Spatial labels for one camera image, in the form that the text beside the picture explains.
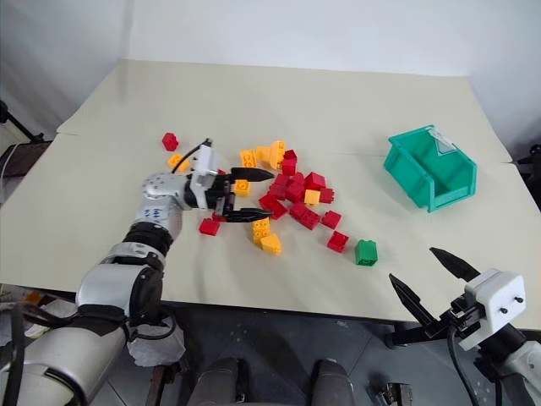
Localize green toy block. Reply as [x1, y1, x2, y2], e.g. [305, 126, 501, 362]
[353, 239, 380, 268]

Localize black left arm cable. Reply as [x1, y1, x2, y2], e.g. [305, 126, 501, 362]
[170, 136, 213, 174]

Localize teal plastic bin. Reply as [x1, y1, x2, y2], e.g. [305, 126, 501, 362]
[382, 123, 479, 215]

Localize large yellow toy block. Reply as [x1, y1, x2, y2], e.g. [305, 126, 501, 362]
[254, 140, 289, 171]

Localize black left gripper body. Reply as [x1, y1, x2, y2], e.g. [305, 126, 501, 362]
[202, 173, 237, 218]

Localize black tripod stand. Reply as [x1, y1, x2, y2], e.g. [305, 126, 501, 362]
[0, 98, 46, 144]

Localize dark rounded shape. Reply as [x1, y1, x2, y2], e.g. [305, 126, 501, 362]
[309, 358, 355, 406]

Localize crumpled white plastic sheet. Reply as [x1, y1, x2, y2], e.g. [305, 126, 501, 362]
[125, 315, 188, 368]

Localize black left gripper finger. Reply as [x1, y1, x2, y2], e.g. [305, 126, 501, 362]
[222, 206, 275, 224]
[229, 167, 275, 184]

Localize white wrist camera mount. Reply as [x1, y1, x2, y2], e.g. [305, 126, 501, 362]
[457, 267, 527, 352]
[188, 143, 221, 211]

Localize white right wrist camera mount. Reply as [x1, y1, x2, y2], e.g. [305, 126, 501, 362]
[457, 267, 527, 352]

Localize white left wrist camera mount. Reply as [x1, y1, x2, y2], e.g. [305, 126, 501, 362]
[188, 143, 221, 211]

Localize white cable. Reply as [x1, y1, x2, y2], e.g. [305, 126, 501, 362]
[0, 142, 21, 181]

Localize black equipment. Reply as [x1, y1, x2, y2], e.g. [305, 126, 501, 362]
[516, 142, 541, 181]

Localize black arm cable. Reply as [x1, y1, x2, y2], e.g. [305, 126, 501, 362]
[170, 136, 213, 174]
[446, 328, 481, 406]

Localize clear label holder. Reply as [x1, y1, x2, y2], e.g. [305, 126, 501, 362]
[429, 129, 456, 156]

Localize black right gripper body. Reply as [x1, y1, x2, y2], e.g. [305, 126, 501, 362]
[425, 294, 484, 340]

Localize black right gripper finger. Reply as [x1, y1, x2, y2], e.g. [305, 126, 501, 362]
[388, 272, 437, 330]
[429, 246, 482, 282]

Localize black strap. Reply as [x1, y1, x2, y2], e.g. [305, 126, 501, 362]
[7, 302, 27, 406]

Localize black table clamp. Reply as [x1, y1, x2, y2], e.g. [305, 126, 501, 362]
[385, 320, 430, 348]

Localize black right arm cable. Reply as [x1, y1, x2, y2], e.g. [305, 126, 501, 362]
[446, 328, 481, 406]

